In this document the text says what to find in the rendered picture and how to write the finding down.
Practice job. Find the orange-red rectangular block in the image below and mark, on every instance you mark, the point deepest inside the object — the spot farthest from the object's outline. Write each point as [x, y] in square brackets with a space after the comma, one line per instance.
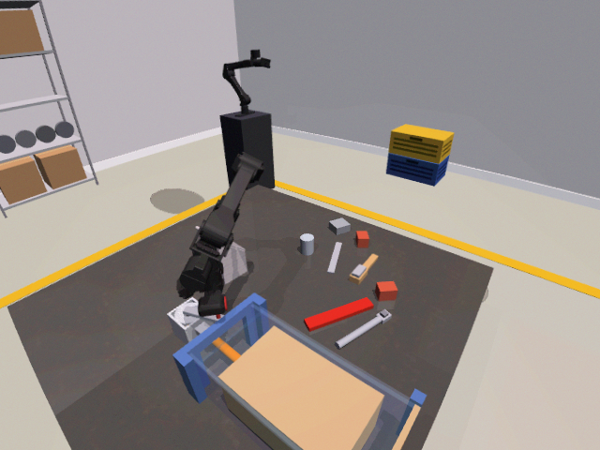
[386, 291]
[362, 239]

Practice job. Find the red long bar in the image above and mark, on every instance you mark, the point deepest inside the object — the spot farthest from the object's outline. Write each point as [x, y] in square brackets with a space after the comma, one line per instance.
[337, 314]

